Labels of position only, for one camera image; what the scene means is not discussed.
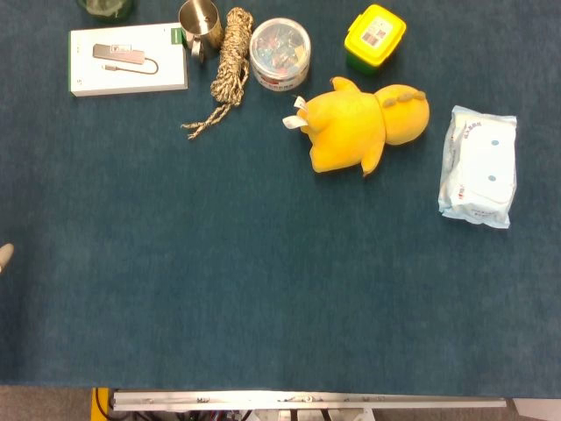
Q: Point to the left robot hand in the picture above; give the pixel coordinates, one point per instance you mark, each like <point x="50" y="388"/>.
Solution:
<point x="4" y="254"/>

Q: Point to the yellow plush toy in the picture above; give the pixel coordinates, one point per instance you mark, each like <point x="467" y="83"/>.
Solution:
<point x="346" y="127"/>

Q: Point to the white USB hub box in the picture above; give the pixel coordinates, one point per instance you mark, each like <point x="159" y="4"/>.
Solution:
<point x="127" y="61"/>

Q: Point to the blue felt table mat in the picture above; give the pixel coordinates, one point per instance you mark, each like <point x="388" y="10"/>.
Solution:
<point x="245" y="263"/>

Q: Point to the green glass bottle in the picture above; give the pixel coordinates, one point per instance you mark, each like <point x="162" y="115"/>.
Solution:
<point x="105" y="8"/>

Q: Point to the stainless steel mug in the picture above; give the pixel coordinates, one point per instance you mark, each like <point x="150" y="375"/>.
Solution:
<point x="201" y="28"/>

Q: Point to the clear tub of binder clips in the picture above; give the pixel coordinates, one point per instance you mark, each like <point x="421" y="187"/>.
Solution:
<point x="279" y="53"/>

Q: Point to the yellow lidded green container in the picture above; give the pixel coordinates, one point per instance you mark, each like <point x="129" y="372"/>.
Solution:
<point x="374" y="37"/>

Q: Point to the white wet wipes pack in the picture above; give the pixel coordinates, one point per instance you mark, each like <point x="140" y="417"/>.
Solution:
<point x="480" y="166"/>

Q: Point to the aluminium frame rail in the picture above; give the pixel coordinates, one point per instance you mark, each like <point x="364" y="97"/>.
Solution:
<point x="307" y="401"/>

